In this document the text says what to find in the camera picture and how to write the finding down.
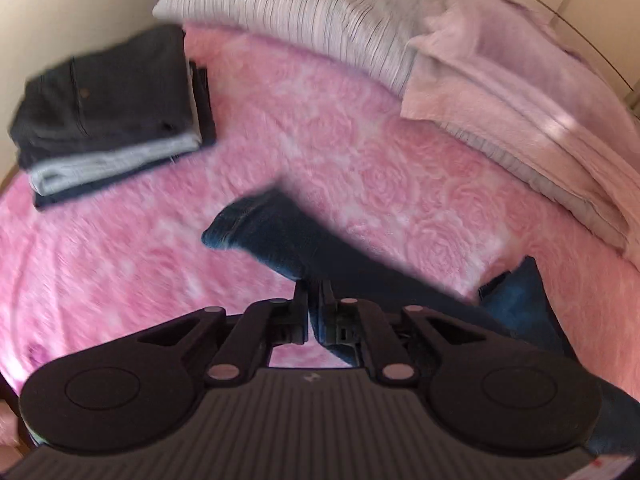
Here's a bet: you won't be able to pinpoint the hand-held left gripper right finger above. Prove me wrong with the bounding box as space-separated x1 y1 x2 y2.
319 280 482 387

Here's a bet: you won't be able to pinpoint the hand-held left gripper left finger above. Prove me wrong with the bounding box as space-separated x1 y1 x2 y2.
136 281 309 385

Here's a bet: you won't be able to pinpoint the blue denim pants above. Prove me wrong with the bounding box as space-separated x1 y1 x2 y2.
201 187 640 458

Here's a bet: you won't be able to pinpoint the dark navy folded pants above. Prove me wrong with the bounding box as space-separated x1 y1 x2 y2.
34 61 218 210

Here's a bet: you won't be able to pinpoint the light grey folded pants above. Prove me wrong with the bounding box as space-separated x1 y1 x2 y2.
29 132 202 197

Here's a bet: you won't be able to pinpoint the dark grey folded pants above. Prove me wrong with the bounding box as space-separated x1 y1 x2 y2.
10 24 203 168

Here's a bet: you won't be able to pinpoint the pink rose-pattern blanket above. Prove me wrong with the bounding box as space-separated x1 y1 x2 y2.
0 25 640 456

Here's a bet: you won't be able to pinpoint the pink folded quilt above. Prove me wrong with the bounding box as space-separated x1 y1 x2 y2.
400 0 640 261

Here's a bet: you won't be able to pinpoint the grey striped duvet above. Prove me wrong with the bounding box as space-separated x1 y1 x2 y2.
152 0 631 253

